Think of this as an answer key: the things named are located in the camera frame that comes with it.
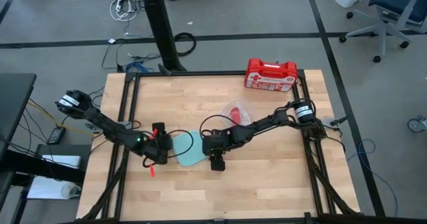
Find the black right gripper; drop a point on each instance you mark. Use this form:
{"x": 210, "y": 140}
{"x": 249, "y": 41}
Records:
{"x": 217, "y": 144}

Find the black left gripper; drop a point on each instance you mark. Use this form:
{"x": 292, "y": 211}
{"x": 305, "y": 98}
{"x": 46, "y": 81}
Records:
{"x": 161, "y": 149}

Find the light blue cloth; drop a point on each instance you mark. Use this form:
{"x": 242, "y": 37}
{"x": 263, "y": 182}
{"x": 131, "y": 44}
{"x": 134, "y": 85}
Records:
{"x": 188, "y": 150}

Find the clear zip plastic bag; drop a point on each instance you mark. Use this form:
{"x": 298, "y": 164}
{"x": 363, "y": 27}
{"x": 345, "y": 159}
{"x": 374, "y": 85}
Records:
{"x": 227, "y": 112}

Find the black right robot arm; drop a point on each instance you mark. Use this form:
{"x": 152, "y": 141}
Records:
{"x": 260, "y": 125}

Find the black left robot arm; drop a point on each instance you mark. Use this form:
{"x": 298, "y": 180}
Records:
{"x": 106, "y": 127}

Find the black side stand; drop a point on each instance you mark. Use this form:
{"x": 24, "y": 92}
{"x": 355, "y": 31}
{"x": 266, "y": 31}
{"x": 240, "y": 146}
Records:
{"x": 63, "y": 149}

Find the white flat device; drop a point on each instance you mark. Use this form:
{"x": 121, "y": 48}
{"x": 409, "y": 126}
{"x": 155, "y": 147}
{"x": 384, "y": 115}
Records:
{"x": 61, "y": 161}

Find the clear plastic cup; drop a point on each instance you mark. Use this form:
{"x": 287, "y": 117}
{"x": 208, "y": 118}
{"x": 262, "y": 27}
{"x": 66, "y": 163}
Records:
{"x": 70, "y": 190}

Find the black power adapter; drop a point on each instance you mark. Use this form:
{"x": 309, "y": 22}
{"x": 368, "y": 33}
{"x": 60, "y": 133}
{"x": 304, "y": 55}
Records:
{"x": 56, "y": 135}

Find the red first aid kit case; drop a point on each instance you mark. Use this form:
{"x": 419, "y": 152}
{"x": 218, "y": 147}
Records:
{"x": 270, "y": 74}

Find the white paper scrap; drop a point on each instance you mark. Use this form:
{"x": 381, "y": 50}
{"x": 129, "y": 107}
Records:
{"x": 111, "y": 41}

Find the white paper sheet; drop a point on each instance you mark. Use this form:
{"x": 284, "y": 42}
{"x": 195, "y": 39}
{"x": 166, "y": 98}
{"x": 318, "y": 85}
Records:
{"x": 43, "y": 189}

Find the black tower fan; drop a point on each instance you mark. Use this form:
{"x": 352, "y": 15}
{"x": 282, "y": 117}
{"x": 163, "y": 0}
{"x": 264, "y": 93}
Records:
{"x": 161, "y": 27}

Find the black desk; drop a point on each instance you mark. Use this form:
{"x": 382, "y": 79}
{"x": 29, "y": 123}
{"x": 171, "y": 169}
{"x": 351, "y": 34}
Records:
{"x": 13, "y": 97}

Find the grey caster wheel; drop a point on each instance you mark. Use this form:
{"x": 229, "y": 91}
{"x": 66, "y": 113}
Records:
{"x": 416, "y": 124}

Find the white blue office chair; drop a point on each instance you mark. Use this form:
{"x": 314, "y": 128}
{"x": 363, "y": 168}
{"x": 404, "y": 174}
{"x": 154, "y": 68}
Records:
{"x": 387, "y": 20}

